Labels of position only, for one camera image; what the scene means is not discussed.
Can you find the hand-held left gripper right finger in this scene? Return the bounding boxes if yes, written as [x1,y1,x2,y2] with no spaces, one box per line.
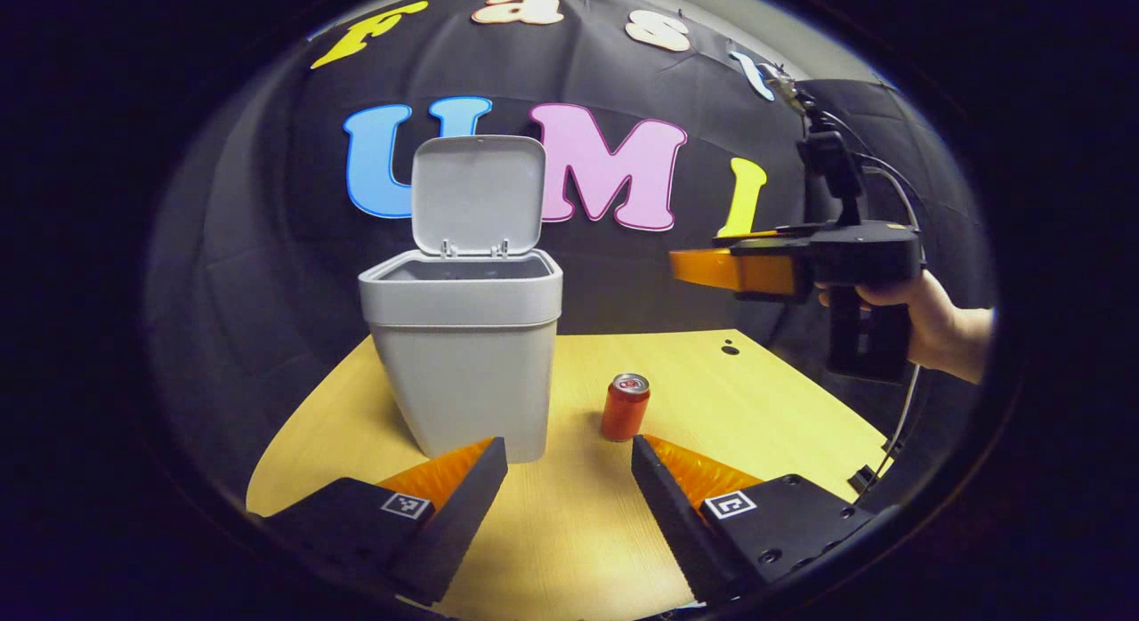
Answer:
[632,434,877,604]

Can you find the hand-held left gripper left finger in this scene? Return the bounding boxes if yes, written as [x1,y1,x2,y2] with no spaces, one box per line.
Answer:
[252,437,510,607]

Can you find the red pop can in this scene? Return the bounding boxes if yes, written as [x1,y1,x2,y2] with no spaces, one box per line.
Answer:
[601,373,651,442]

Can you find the grey desktop garbage bin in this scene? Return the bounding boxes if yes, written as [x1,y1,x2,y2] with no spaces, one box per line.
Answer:
[358,134,564,464]

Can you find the wooden desktop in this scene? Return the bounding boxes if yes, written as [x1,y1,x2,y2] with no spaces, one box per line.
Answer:
[246,329,891,621]

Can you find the black backdrop cloth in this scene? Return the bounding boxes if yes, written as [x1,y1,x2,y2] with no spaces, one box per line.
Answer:
[147,0,993,515]

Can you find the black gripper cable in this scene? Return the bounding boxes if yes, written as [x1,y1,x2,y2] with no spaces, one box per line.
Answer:
[805,105,928,497]

